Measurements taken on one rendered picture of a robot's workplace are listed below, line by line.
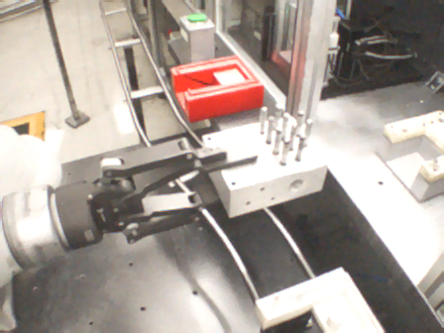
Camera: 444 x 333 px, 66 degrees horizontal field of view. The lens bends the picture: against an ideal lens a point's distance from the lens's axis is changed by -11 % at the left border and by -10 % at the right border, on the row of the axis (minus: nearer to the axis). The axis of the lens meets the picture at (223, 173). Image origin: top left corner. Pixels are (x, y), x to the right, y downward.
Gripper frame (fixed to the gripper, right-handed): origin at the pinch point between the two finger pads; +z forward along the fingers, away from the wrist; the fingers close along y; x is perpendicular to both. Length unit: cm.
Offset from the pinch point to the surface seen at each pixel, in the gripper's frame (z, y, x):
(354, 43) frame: 38.7, -1.9, 27.1
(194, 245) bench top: -2.4, -35.5, 14.7
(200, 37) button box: 10.2, -3.3, 43.1
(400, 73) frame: 55, -12, 27
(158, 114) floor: 14, -104, 155
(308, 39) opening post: 21.4, 5.4, 18.6
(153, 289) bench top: -13.6, -35.2, 7.2
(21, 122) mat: -72, -101, 182
